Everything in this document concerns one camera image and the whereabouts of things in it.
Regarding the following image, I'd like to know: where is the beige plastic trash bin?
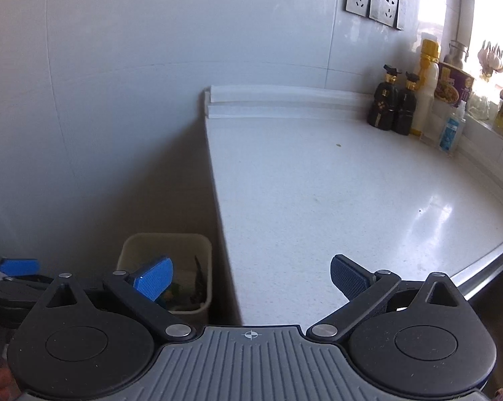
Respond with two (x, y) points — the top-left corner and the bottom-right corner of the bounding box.
(117, 233), (213, 315)

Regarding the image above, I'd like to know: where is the clear glass with roots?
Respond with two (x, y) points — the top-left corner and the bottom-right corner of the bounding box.
(469, 92), (499, 120)

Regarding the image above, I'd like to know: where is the garlic bunch in glass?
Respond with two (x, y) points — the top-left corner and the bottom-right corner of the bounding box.
(477, 41), (503, 80)

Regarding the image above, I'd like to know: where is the black bottle gold collar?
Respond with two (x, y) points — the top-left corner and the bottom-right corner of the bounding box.
(393, 72), (421, 136)
(368, 64), (403, 131)

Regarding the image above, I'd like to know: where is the white wall pipe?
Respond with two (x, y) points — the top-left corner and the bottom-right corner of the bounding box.
(456, 0), (480, 48)

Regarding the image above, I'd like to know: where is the purple instant noodle cup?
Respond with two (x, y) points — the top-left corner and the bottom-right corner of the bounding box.
(434, 60), (476, 107)

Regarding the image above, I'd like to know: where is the stainless steel sink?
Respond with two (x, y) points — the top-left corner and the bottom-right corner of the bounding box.
(450, 242), (503, 385)

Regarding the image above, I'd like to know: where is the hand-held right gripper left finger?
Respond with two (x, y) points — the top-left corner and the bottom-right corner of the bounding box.
(42, 256), (196, 339)

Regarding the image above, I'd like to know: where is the stainless steel flask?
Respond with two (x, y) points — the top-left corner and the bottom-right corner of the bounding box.
(444, 40), (470, 68)

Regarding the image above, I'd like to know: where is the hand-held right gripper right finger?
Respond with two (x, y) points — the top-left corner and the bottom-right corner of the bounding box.
(306, 254), (467, 340)

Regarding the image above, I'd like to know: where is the white bottle yellow cap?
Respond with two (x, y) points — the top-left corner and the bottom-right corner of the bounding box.
(409, 38), (440, 136)

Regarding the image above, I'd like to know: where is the clear spray bottle blue label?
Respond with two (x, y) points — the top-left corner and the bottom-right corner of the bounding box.
(439, 99), (467, 153)

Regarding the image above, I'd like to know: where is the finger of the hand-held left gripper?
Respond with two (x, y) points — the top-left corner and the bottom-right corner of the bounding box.
(0, 253), (42, 278)

